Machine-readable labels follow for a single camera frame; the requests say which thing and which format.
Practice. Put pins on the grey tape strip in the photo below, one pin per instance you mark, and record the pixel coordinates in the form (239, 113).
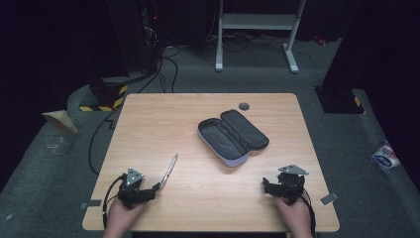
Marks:
(91, 203)
(329, 198)

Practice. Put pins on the white metal stand frame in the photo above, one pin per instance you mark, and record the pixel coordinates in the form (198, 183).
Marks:
(259, 21)

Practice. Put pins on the person's right hand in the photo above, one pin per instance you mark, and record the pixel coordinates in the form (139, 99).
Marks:
(295, 214)

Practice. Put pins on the dark computer tower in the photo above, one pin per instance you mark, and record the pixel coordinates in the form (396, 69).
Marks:
(152, 36)

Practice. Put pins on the black yellow striped stand base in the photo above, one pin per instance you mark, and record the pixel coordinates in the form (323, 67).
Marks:
(105, 95)

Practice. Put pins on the beige cardboard wedge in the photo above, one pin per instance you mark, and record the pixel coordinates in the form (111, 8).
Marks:
(61, 119)

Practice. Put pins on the person's left hand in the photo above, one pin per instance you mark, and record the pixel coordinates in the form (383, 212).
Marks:
(121, 216)

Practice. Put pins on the white blue plastic packet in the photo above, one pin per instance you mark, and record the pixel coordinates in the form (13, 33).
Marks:
(385, 158)

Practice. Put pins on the grey round table grommet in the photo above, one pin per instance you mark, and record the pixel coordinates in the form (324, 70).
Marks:
(244, 106)

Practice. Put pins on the black stand base yellow edge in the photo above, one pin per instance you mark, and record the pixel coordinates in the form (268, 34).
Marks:
(340, 100)

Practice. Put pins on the open grey pencil case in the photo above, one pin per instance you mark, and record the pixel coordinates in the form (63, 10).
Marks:
(231, 137)

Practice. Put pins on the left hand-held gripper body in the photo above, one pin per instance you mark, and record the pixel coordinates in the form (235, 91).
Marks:
(133, 193)

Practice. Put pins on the silver pen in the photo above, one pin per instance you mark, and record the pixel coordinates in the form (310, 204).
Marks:
(169, 171)

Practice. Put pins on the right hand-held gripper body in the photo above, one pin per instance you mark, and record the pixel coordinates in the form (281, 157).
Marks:
(292, 186)

